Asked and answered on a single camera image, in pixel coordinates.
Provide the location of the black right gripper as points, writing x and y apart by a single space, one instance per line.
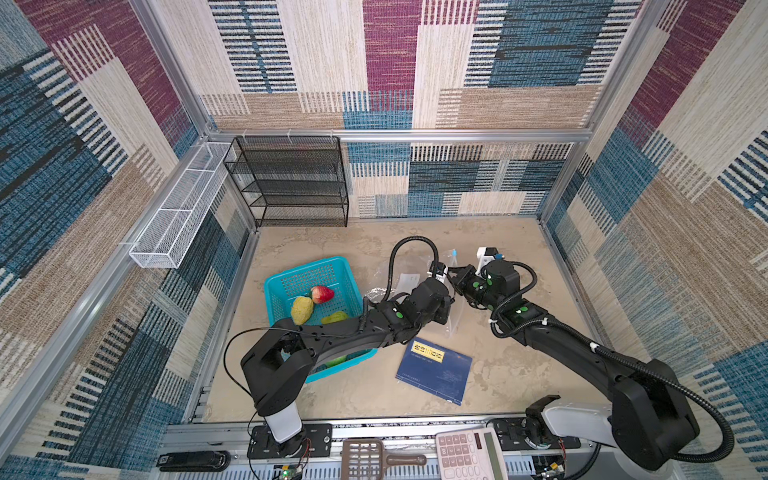
465 272

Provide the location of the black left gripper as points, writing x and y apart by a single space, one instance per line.
441 316

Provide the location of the clear zip top bag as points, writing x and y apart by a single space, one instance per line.
410 282

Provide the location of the red strawberry toy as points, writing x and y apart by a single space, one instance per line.
321 294

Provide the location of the beige potato toy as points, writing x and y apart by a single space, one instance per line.
301 310

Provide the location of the teal plastic basket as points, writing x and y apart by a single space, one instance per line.
282 289

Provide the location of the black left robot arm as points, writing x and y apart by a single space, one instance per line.
277 366

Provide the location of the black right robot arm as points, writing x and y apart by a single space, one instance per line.
650 420

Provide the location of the blue booklet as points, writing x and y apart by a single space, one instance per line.
434 369

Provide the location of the green apple toy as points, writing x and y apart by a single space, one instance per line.
336 361

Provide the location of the pink calculator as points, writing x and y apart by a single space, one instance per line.
470 454

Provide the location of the brown slotted spatula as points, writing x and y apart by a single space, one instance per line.
369 459

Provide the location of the black stapler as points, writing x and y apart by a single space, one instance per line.
208 461

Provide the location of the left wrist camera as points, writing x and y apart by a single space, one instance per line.
438 271

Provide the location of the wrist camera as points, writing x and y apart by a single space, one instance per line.
438 271
484 256

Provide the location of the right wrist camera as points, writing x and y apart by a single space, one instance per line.
484 256

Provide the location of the black wire shelf rack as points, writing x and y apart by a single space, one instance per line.
290 181

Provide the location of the white wire mesh tray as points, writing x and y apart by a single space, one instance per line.
166 239

